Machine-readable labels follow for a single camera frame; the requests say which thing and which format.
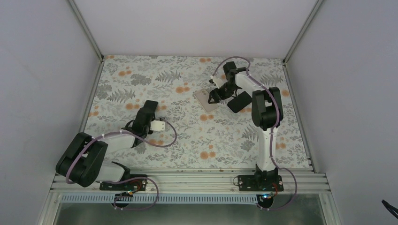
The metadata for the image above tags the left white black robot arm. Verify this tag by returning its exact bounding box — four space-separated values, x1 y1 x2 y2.
55 100 158 190

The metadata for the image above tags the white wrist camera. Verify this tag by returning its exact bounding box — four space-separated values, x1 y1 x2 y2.
150 118 166 132
209 76 225 89

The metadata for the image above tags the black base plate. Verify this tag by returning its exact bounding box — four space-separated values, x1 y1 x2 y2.
237 175 284 192
99 174 147 192

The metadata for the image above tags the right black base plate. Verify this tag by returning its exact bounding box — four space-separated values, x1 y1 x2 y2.
237 175 284 192

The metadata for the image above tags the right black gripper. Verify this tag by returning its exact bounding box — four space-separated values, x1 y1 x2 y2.
208 82 239 104

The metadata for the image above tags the black phone on table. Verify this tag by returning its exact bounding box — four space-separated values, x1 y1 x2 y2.
227 91 252 113

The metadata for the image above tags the beige phone case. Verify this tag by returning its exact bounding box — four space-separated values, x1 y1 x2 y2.
193 89 218 113

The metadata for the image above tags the aluminium rail frame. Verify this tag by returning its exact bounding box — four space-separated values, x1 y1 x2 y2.
39 169 340 225

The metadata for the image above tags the black object at edge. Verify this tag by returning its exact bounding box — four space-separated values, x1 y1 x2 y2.
381 199 398 219

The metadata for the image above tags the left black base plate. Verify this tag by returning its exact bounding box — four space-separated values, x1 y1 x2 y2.
99 174 147 192

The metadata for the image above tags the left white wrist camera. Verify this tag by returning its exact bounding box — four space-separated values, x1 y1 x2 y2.
150 118 166 132

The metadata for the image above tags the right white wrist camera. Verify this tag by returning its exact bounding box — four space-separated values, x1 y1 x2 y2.
209 76 225 89

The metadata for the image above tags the floral patterned table mat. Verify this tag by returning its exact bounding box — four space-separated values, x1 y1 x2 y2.
73 55 313 170

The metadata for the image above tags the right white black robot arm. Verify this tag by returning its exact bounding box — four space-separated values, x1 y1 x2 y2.
207 58 283 191

